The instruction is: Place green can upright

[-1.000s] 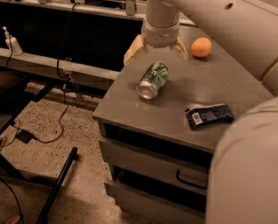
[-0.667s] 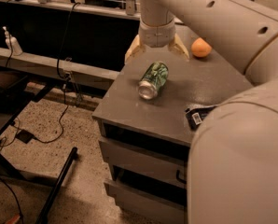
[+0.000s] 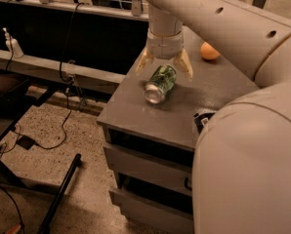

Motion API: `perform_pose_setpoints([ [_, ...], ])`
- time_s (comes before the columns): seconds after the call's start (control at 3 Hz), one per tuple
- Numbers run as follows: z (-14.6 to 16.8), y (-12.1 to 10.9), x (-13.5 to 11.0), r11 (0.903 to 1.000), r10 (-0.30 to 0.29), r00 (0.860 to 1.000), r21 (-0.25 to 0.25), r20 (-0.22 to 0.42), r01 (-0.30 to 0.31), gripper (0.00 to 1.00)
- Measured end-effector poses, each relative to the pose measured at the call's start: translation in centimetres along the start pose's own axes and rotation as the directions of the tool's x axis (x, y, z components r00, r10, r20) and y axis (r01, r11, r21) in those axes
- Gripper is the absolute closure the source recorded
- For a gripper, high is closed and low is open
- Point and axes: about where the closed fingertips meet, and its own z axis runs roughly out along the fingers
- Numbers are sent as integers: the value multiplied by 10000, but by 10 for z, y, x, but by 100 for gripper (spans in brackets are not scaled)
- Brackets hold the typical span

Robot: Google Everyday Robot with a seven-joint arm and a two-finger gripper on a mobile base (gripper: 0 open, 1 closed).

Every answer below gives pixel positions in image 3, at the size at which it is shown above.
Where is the grey upper drawer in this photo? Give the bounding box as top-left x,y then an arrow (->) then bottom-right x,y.
104,143 -> 191,196

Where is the green soda can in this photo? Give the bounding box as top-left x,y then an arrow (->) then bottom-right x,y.
145,64 -> 177,104

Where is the black hanging cable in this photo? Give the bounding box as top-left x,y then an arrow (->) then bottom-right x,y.
34,2 -> 85,151

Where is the grey metal rail ledge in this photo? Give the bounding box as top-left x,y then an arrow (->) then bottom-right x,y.
0,50 -> 124,95

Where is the black metal floor bar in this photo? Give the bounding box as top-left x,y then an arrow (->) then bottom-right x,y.
37,154 -> 81,234

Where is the black drawer handle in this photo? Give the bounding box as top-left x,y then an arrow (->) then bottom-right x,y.
184,177 -> 192,191

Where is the grey lower drawer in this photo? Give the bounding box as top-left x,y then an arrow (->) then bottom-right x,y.
108,186 -> 194,234

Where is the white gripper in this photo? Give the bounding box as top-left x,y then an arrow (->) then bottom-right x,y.
136,5 -> 193,79

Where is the dark blue snack packet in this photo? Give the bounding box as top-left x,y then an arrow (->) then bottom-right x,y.
194,112 -> 214,133

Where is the dark side desk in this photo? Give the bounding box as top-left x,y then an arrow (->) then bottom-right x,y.
0,74 -> 59,194

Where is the grey drawer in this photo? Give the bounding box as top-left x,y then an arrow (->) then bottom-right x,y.
104,143 -> 191,196
108,186 -> 194,234

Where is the black power adapter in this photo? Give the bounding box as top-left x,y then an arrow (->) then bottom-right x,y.
17,136 -> 35,150

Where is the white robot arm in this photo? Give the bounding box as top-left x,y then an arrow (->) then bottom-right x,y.
146,0 -> 291,234

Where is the orange fruit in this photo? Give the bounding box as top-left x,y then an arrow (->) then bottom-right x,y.
200,42 -> 221,60

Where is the white spray bottle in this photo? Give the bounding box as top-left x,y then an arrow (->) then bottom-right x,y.
3,27 -> 23,59

